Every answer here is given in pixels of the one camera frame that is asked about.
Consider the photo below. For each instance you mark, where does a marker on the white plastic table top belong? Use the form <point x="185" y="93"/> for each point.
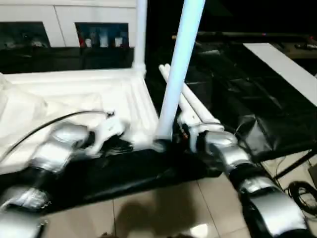
<point x="74" y="94"/>

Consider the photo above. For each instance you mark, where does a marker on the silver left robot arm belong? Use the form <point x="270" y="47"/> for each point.
<point x="57" y="148"/>

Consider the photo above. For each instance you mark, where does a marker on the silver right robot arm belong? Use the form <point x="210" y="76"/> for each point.
<point x="247" y="178"/>

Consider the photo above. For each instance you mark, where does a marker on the black table mat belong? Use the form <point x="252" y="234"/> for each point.
<point x="247" y="99"/>

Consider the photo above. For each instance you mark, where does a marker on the white mug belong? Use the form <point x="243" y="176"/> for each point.
<point x="118" y="42"/>

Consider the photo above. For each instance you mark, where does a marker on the white patterned figure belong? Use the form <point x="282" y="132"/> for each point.
<point x="103" y="41"/>

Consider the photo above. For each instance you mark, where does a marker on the small white cup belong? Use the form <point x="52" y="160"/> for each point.
<point x="88" y="43"/>

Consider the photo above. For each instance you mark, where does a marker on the red white bottle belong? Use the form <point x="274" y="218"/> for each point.
<point x="81" y="41"/>

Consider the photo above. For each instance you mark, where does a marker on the black tripod leg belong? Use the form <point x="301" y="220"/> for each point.
<point x="294" y="164"/>

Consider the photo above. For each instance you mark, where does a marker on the long black pole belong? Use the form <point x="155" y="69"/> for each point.
<point x="247" y="34"/>

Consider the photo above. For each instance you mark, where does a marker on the white flat board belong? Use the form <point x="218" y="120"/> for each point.
<point x="284" y="67"/>

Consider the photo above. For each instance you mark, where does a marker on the grey metal floor box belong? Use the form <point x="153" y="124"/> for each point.
<point x="312" y="172"/>

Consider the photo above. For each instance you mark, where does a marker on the black fabric covered furniture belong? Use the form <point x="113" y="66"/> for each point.
<point x="247" y="15"/>

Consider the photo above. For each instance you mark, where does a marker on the white glass-door cabinet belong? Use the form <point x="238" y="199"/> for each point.
<point x="62" y="15"/>

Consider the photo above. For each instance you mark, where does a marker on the black flat gadget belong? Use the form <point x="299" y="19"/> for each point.
<point x="304" y="45"/>

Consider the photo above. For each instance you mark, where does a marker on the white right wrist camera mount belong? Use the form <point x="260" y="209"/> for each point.
<point x="190" y="121"/>

